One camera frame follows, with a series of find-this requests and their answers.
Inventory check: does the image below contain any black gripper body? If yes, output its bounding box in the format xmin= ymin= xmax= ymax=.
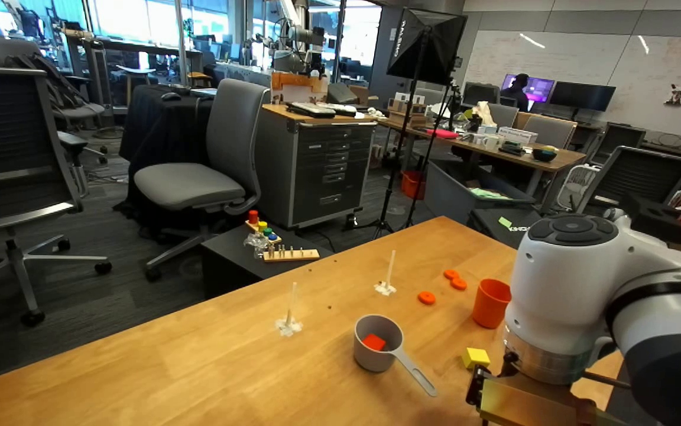
xmin=466 ymin=366 xmax=599 ymax=426

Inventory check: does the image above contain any orange plastic cup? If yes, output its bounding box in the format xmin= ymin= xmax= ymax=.
xmin=474 ymin=280 xmax=512 ymax=330

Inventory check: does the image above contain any grey office chair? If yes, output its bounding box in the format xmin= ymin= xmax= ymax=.
xmin=134 ymin=79 xmax=268 ymax=282

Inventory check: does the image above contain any white peg stand near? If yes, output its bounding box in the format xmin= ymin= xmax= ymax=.
xmin=375 ymin=252 xmax=397 ymax=295

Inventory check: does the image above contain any grey drawer cabinet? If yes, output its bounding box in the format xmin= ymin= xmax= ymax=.
xmin=255 ymin=104 xmax=377 ymax=229

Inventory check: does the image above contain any red cube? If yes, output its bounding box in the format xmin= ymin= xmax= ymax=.
xmin=363 ymin=333 xmax=387 ymax=351

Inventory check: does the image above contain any black low side table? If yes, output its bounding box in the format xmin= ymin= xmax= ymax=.
xmin=201 ymin=226 xmax=301 ymax=295

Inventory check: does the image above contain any yellow cube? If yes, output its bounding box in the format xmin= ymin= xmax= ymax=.
xmin=461 ymin=349 xmax=491 ymax=370

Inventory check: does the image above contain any wooden peg board toy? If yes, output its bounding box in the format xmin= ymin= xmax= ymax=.
xmin=264 ymin=249 xmax=322 ymax=262

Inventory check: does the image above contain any black mesh office chair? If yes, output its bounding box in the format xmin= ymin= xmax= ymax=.
xmin=0 ymin=66 xmax=111 ymax=326

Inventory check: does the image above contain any black studio light softbox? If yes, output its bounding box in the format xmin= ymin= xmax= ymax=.
xmin=388 ymin=10 xmax=466 ymax=86

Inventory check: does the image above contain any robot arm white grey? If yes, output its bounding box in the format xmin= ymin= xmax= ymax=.
xmin=466 ymin=213 xmax=681 ymax=426

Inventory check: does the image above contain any colourful stacking toy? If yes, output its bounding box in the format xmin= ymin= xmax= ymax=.
xmin=247 ymin=209 xmax=281 ymax=252

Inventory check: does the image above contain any grey measuring cup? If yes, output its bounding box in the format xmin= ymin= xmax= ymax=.
xmin=353 ymin=316 xmax=439 ymax=397

